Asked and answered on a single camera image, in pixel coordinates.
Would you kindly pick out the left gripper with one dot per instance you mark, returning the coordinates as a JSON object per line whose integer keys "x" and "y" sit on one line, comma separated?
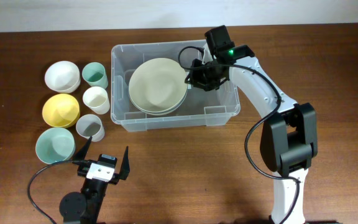
{"x": 123, "y": 172}

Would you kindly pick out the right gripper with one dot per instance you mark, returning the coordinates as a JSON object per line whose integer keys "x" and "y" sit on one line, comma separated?
{"x": 194, "y": 79}

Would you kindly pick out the beige large bowl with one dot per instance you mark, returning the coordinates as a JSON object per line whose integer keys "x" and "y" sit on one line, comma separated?
{"x": 158, "y": 84}
{"x": 164, "y": 112}

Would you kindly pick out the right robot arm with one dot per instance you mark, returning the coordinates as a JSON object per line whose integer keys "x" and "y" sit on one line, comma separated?
{"x": 289, "y": 134}

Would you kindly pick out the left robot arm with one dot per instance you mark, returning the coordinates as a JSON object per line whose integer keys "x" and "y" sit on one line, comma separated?
{"x": 84, "y": 206}

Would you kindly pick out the clear plastic storage container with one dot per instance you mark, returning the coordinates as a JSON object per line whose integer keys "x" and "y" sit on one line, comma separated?
{"x": 200, "y": 108}

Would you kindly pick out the grey cup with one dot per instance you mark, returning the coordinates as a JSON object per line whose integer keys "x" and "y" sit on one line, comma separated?
{"x": 90, "y": 125}

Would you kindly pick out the mint green small bowl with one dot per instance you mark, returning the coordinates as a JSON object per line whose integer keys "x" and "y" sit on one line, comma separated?
{"x": 55, "y": 145}

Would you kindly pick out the cream white cup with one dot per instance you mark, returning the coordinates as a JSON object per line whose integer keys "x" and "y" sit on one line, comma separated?
{"x": 96, "y": 98}

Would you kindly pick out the yellow small bowl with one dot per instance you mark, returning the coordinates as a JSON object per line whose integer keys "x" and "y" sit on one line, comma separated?
{"x": 61, "y": 111}

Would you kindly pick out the mint green cup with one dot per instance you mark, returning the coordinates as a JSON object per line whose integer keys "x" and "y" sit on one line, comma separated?
{"x": 94, "y": 74}

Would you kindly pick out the white small bowl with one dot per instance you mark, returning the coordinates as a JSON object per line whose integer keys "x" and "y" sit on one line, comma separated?
{"x": 63, "y": 77}

